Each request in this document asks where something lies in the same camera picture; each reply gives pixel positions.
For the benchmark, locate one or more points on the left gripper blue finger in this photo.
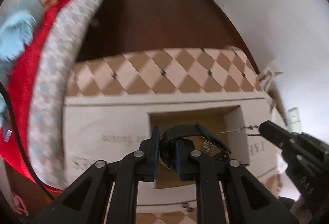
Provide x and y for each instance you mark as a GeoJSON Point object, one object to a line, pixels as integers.
{"type": "Point", "coordinates": [155, 140]}
{"type": "Point", "coordinates": [181, 159]}

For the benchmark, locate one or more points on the left gripper black finger holding chain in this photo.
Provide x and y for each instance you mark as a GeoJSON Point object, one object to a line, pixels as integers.
{"type": "Point", "coordinates": [275, 134]}

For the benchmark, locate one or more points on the black wrist band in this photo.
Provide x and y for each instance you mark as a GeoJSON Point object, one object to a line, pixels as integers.
{"type": "Point", "coordinates": [194, 135]}

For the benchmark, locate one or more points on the white cardboard box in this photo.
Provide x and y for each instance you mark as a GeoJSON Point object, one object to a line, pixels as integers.
{"type": "Point", "coordinates": [213, 131]}

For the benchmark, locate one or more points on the checkered printed table cloth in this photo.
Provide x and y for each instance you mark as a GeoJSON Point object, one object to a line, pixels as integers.
{"type": "Point", "coordinates": [108, 102]}

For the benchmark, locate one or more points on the checkered bed mattress cover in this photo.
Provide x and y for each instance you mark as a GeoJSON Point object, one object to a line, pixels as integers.
{"type": "Point", "coordinates": [59, 52]}

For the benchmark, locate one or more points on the red blanket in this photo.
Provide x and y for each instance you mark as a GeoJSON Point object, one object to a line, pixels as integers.
{"type": "Point", "coordinates": [14, 146]}

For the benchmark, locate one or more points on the light blue duvet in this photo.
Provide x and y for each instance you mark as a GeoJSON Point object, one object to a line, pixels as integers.
{"type": "Point", "coordinates": [18, 26]}

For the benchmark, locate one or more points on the white wall socket strip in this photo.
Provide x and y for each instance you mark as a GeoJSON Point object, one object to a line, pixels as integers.
{"type": "Point", "coordinates": [294, 122]}

